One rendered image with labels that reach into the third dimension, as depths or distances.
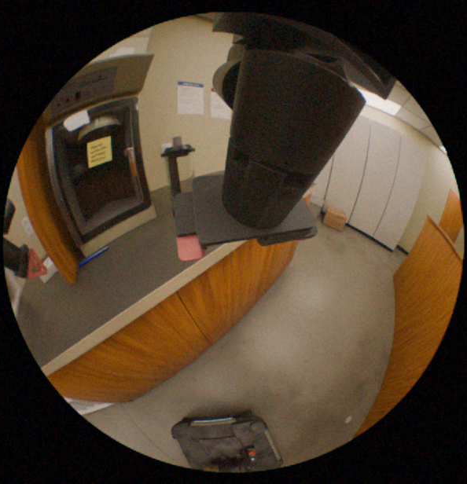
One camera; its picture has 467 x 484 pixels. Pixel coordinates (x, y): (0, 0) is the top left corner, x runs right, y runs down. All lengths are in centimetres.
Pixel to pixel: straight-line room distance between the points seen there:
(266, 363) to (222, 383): 35
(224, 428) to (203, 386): 39
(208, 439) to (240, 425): 22
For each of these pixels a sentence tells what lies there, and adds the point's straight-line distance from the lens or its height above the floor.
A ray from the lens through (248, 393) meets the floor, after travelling 119.
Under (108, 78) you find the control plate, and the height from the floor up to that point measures 145.
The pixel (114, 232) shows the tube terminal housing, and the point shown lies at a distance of 55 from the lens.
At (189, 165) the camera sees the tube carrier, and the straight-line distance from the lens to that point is 45.
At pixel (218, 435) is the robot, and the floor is 24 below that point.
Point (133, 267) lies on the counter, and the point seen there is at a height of 94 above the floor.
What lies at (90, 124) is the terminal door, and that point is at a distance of 52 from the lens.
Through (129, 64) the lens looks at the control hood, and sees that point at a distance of 52.
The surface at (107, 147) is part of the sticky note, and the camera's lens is 50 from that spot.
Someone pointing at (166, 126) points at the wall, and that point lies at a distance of 103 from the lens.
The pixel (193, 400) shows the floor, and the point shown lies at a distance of 124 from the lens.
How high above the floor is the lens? 117
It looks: 39 degrees down
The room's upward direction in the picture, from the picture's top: straight up
